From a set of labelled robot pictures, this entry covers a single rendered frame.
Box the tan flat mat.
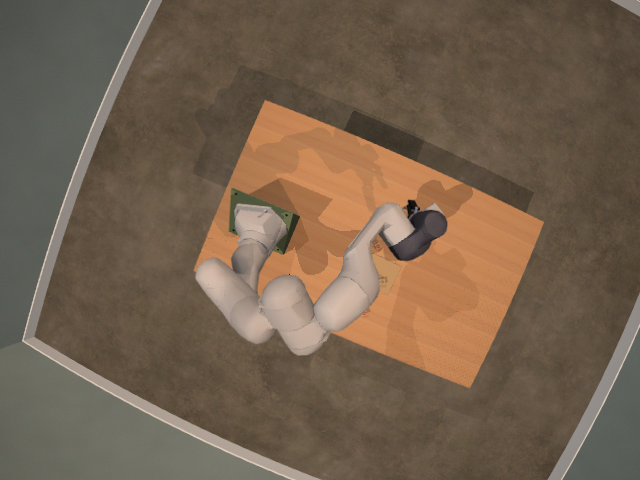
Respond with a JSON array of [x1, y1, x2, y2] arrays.
[[372, 253, 401, 295]]

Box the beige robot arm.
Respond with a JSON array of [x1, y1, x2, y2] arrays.
[[195, 202, 447, 356]]

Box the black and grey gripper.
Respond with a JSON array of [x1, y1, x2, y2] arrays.
[[402, 199, 420, 218]]

